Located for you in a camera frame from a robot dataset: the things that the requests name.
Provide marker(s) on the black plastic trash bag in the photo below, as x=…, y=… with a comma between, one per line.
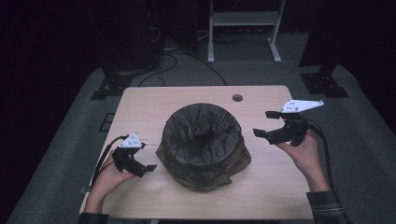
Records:
x=202, y=146

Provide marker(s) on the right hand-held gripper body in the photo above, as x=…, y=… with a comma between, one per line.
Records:
x=291, y=132

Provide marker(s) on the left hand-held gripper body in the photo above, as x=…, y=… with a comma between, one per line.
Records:
x=127, y=160

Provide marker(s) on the white metal stand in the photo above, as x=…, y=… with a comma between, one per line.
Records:
x=243, y=18

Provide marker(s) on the grey tape strip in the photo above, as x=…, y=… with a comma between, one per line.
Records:
x=84, y=189

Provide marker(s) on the black stand base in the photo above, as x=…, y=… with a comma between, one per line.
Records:
x=323, y=84
x=112, y=86

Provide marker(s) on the person's right hand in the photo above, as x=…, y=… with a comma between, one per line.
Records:
x=306, y=158

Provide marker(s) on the person's left hand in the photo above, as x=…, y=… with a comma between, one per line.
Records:
x=109, y=180

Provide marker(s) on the dark equipment cabinet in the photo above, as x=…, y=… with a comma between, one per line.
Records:
x=130, y=34

